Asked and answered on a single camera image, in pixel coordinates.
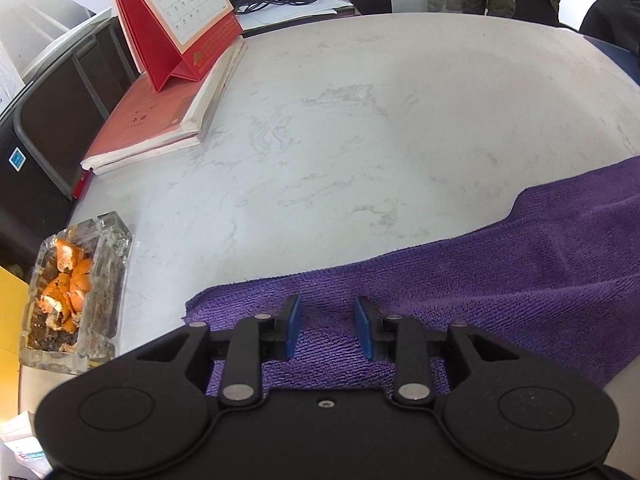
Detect blue table mat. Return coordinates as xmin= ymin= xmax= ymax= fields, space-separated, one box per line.
xmin=582 ymin=35 xmax=640 ymax=83

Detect purple towel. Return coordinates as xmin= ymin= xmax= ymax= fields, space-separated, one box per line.
xmin=184 ymin=155 xmax=640 ymax=395

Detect white papers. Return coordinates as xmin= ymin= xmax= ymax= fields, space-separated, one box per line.
xmin=235 ymin=0 xmax=353 ymax=36

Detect dark wooden desk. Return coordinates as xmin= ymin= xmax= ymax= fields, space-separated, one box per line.
xmin=215 ymin=0 xmax=361 ymax=36

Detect red desk calendar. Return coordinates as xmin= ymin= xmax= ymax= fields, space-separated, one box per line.
xmin=104 ymin=0 xmax=243 ymax=93

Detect orange peels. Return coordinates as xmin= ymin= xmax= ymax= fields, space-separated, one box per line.
xmin=40 ymin=239 xmax=93 ymax=333

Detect glass ashtray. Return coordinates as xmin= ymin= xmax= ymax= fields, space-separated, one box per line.
xmin=19 ymin=211 xmax=133 ymax=376

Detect yellow envelope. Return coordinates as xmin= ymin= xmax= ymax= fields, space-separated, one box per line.
xmin=0 ymin=265 xmax=31 ymax=411

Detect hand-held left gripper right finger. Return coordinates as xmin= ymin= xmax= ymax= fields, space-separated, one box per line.
xmin=353 ymin=296 xmax=521 ymax=407

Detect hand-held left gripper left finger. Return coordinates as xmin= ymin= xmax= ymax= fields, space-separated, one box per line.
xmin=136 ymin=295 xmax=303 ymax=408

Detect grey printer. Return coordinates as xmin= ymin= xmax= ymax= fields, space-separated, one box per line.
xmin=0 ymin=2 xmax=146 ymax=266

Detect red book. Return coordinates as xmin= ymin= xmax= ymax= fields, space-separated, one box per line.
xmin=80 ymin=37 xmax=248 ymax=176

